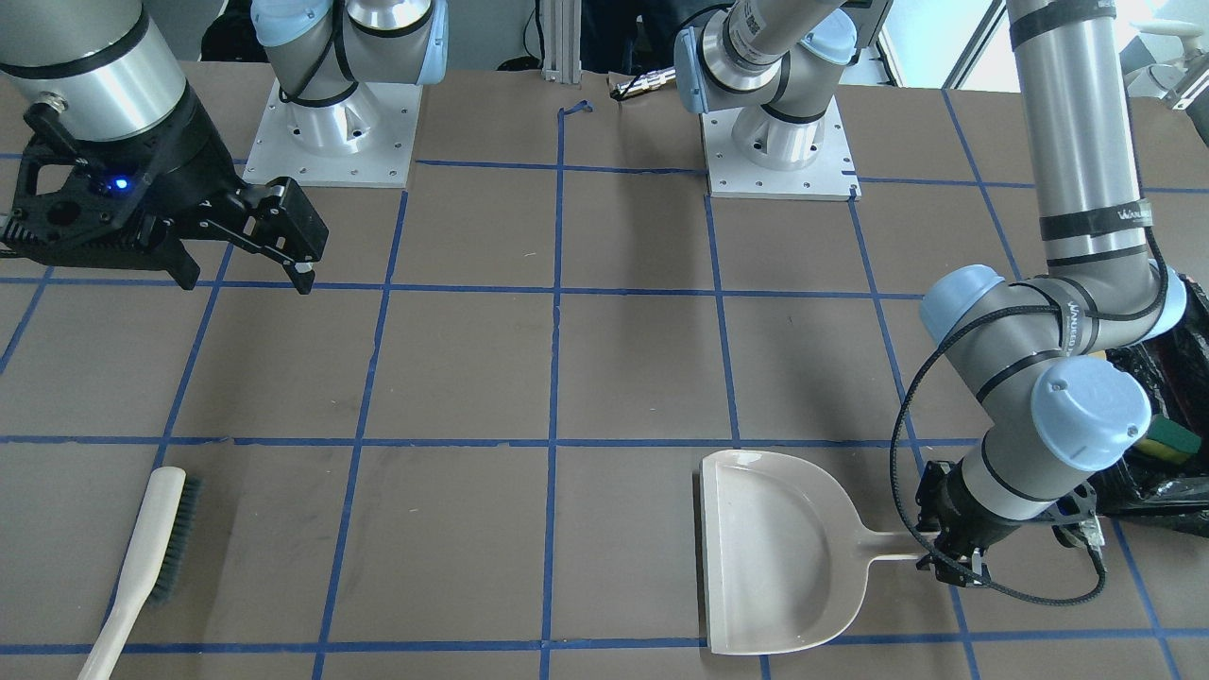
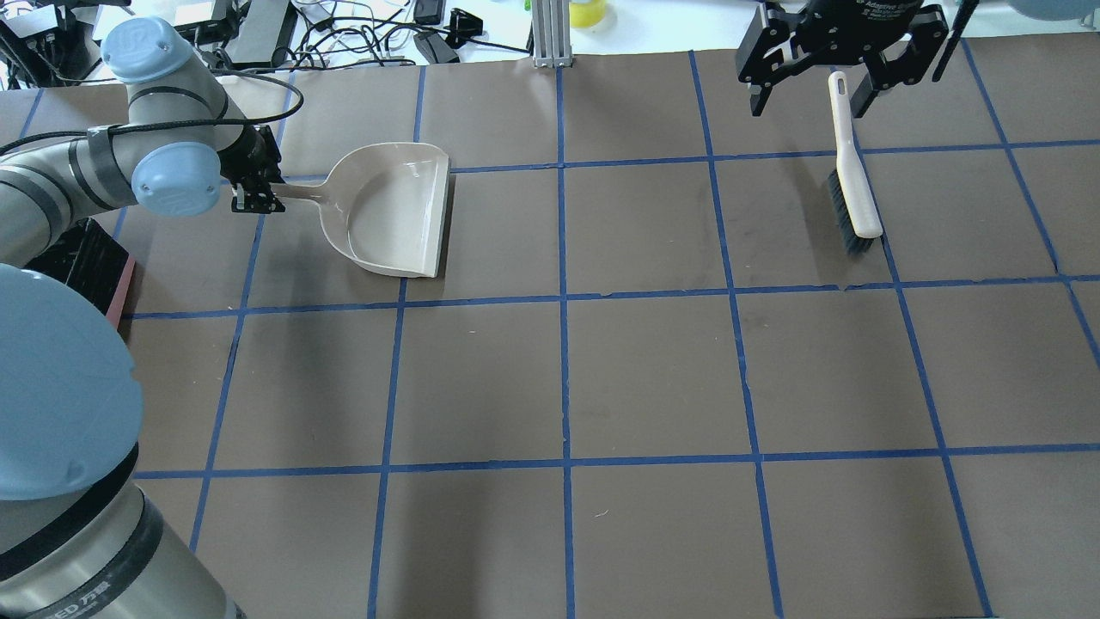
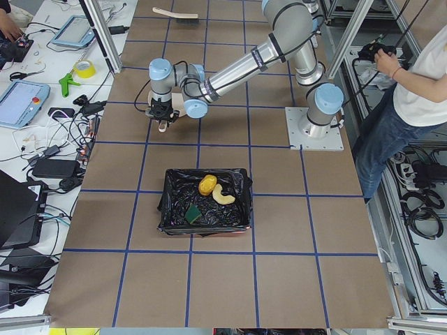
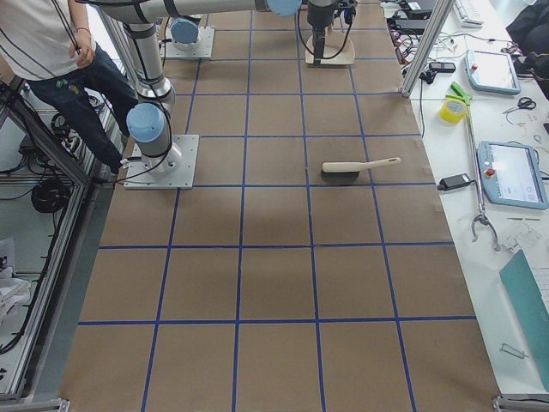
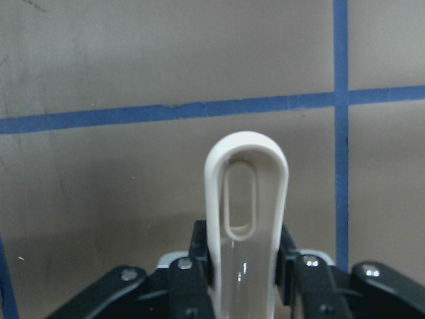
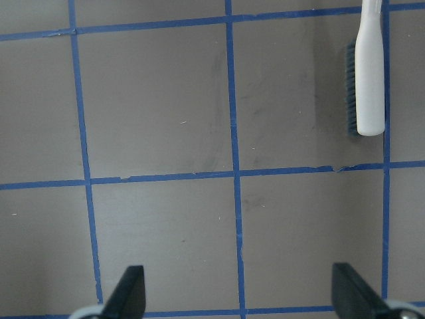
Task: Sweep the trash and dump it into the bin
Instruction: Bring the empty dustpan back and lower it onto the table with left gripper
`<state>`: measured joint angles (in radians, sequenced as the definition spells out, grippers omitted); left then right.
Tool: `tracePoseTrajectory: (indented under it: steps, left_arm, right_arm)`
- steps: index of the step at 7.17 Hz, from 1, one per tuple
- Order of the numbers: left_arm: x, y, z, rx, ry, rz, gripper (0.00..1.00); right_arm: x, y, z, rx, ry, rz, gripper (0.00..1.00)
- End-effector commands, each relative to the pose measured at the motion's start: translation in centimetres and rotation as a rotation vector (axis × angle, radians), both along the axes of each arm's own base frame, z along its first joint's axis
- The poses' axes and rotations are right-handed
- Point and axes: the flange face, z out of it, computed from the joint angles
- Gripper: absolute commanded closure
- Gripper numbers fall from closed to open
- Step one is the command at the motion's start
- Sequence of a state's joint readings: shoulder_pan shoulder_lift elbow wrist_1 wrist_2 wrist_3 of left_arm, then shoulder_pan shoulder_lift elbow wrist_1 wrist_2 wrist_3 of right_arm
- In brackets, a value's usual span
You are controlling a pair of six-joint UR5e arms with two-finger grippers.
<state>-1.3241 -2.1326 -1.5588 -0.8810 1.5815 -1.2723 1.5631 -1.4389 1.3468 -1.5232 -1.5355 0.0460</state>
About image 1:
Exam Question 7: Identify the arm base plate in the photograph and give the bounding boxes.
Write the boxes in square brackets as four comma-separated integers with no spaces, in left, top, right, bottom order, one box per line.
[699,98,862,201]
[243,83,424,189]

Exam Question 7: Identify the aluminium frame post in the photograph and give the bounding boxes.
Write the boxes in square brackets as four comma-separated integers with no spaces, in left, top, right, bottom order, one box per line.
[536,1,583,86]

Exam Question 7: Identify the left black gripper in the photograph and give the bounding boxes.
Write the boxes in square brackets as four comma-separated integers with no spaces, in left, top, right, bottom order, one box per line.
[916,461,1024,587]

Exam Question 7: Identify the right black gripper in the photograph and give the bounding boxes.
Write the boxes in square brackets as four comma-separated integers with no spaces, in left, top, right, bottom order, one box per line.
[2,86,329,294]

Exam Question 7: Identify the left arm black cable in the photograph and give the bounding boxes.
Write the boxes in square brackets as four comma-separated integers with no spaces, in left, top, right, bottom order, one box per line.
[890,227,1172,607]

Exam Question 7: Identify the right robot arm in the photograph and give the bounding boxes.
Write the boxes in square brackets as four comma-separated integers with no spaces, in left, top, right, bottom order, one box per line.
[2,1,449,296]

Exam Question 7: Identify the pink bin with black bag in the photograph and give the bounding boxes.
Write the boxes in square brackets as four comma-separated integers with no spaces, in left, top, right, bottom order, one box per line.
[1092,276,1208,537]

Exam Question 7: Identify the beige plastic dustpan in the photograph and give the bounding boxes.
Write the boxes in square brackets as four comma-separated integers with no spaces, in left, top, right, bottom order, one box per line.
[699,450,925,655]

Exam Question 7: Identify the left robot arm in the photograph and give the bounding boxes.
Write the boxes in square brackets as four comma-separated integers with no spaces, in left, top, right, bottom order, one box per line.
[701,1,1186,593]

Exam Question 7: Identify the green yellow sponge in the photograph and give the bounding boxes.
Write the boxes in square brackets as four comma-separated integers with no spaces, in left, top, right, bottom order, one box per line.
[1132,415,1203,466]

